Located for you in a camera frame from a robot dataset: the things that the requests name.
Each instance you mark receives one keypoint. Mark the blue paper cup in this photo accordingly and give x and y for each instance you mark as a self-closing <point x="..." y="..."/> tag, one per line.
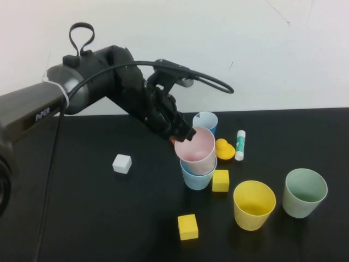
<point x="205" y="120"/>

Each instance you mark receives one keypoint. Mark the green plastic cup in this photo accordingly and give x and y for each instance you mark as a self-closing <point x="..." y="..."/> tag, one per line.
<point x="300" y="204"/>

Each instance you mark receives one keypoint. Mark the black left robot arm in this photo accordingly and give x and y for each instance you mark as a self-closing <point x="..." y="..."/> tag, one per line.
<point x="32" y="106"/>

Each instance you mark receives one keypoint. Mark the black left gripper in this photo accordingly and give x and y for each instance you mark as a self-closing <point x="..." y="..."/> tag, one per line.
<point x="155" y="109"/>

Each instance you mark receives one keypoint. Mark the white green glue stick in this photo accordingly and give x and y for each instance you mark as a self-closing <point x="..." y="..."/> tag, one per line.
<point x="240" y="144"/>

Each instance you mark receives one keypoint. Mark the yellow rubber duck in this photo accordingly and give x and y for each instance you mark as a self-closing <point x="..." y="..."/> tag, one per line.
<point x="225" y="151"/>

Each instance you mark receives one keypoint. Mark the pink plastic cup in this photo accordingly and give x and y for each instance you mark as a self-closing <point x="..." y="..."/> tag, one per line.
<point x="195" y="152"/>

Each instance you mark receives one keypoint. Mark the yellow foam cube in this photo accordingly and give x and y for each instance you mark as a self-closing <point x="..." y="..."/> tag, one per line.
<point x="188" y="227"/>
<point x="220" y="180"/>

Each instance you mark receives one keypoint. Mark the light blue plastic cup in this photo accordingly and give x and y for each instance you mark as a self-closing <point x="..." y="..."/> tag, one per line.
<point x="196" y="181"/>

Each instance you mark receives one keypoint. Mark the orange arch block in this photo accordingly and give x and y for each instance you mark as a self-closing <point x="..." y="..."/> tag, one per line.
<point x="173" y="142"/>

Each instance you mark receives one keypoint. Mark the yellow plastic cup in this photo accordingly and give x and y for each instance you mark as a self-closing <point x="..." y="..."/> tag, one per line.
<point x="253" y="213"/>

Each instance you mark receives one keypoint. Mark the white zip tie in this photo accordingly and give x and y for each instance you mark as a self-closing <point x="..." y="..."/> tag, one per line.
<point x="64" y="95"/>

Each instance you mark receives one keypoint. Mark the white foam cube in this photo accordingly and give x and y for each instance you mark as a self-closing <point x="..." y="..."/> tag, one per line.
<point x="121" y="163"/>

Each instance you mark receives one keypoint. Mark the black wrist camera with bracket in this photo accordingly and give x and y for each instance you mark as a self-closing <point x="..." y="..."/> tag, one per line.
<point x="167" y="73"/>

